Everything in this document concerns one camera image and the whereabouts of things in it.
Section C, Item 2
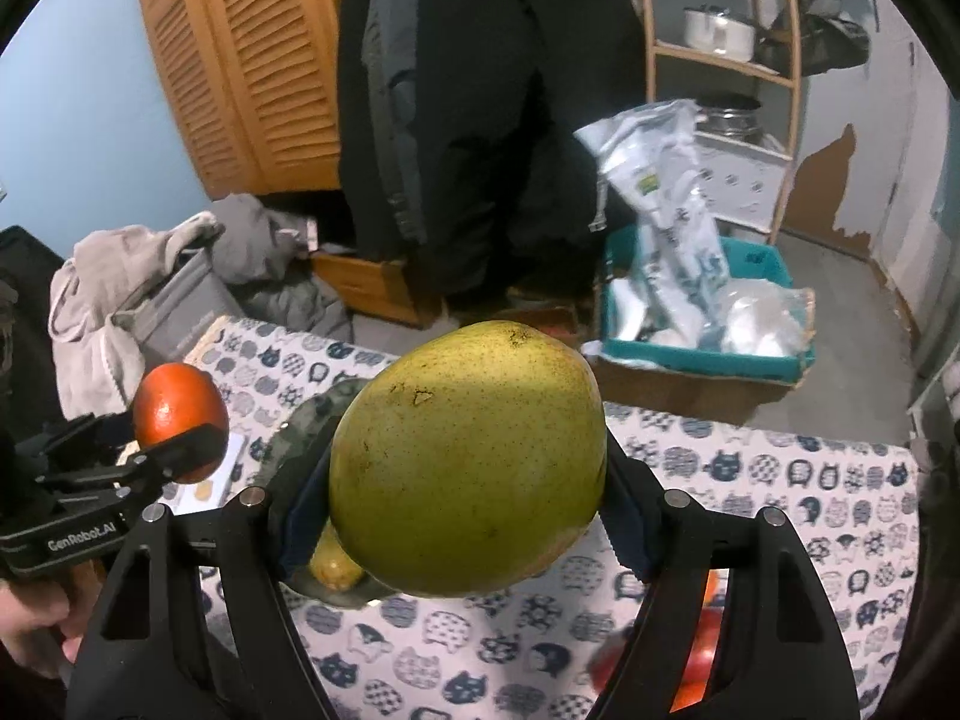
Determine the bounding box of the wooden shelf rack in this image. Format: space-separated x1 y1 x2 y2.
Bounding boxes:
634 0 811 241

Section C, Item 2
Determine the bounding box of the brown cardboard box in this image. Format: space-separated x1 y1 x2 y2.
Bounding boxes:
592 349 807 428

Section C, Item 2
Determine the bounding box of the beige robe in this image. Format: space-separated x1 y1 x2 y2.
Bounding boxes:
49 214 226 421

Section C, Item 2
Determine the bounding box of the white patterned basket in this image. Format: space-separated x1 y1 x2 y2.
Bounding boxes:
694 127 796 237

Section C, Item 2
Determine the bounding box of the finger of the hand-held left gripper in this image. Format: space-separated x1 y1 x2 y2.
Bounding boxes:
112 424 230 488
15 411 140 470

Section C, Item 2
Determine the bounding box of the clear plastic bag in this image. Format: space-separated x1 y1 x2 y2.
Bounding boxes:
720 277 817 357

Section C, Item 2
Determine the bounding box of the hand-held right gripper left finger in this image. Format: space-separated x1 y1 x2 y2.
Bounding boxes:
66 457 353 720

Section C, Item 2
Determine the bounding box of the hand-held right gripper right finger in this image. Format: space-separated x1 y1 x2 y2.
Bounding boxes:
589 435 860 720

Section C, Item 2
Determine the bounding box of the red-topped cardboard box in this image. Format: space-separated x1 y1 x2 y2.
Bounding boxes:
510 304 593 338

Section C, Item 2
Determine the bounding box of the steel pot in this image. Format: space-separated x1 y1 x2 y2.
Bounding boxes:
697 94 762 137

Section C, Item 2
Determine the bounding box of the person's left hand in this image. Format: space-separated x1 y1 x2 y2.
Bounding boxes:
0 581 95 680

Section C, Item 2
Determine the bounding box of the white sticker card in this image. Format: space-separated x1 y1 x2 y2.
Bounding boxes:
161 431 248 515

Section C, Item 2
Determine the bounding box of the teal plastic crate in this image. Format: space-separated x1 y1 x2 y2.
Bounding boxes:
596 229 817 383

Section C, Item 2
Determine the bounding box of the white rice bag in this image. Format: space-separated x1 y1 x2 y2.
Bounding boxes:
574 99 732 350

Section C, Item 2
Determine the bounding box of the wooden louvred wardrobe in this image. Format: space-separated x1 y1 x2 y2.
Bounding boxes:
131 0 353 200

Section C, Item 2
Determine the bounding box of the black hooded coat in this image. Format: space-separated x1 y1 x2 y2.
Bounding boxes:
405 0 646 308

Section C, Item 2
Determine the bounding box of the cat print tablecloth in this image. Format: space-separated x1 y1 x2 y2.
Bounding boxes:
180 315 920 720

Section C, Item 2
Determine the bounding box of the large orange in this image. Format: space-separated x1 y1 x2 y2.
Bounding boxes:
133 363 230 485

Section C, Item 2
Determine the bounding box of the pale blue door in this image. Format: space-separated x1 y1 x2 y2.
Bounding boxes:
780 0 923 263

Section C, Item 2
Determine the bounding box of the grey jacket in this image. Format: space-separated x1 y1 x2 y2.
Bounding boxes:
360 0 428 241

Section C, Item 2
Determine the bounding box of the green hanging bag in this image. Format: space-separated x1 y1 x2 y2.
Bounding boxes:
799 7 875 76

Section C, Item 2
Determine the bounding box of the black jacket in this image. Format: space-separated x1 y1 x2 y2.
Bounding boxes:
336 0 391 256

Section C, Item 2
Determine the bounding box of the yellow-green pear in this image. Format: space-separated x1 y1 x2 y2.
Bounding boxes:
309 525 367 590
328 320 608 599

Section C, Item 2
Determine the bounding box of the green glass bowl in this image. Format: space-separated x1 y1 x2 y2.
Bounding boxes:
259 377 398 608

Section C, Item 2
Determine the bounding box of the grey storage bag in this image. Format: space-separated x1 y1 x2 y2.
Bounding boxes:
112 247 248 368

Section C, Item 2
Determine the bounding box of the wooden drawer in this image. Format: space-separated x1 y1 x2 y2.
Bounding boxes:
311 251 443 327

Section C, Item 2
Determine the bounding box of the red apple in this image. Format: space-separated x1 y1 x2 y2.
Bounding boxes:
671 606 727 713
587 634 638 698

